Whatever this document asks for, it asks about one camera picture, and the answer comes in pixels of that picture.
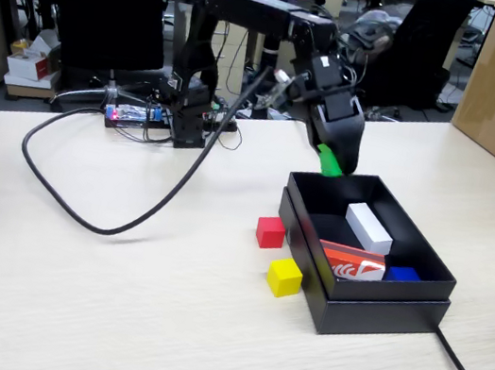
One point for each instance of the brown flat carton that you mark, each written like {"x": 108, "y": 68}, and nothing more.
{"x": 29, "y": 90}

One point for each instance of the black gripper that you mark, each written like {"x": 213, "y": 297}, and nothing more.
{"x": 330, "y": 82}

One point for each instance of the small white red carton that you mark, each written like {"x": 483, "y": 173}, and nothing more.
{"x": 26, "y": 65}

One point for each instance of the black pole white rings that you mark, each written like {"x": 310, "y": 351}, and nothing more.
{"x": 271, "y": 50}

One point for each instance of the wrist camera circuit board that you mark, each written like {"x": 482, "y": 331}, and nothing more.
{"x": 293, "y": 88}

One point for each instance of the orange white carton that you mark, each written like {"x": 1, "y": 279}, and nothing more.
{"x": 349, "y": 260}

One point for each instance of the circuit board red LED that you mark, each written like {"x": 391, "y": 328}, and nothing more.
{"x": 130, "y": 114}

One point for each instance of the white rectangular box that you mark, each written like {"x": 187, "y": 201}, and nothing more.
{"x": 371, "y": 231}

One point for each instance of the black open box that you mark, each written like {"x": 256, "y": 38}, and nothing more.
{"x": 372, "y": 318}

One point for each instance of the grey cloth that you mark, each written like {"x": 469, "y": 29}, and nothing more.
{"x": 381, "y": 24}

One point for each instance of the circuit board green terminal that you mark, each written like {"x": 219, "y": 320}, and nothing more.
{"x": 215, "y": 106}

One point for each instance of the black box tray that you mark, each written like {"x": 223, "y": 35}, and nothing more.
{"x": 401, "y": 291}

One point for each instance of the yellow cube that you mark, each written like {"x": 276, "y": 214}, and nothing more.
{"x": 284, "y": 278}

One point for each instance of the white open carton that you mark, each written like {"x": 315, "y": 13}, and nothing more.
{"x": 44, "y": 45}

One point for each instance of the black mesh office chair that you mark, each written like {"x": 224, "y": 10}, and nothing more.
{"x": 107, "y": 2}

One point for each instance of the red cube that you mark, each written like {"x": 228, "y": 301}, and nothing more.
{"x": 270, "y": 232}

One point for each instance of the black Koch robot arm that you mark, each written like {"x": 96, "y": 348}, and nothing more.
{"x": 259, "y": 10}

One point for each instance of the blue cube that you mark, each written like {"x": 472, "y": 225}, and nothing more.
{"x": 402, "y": 273}

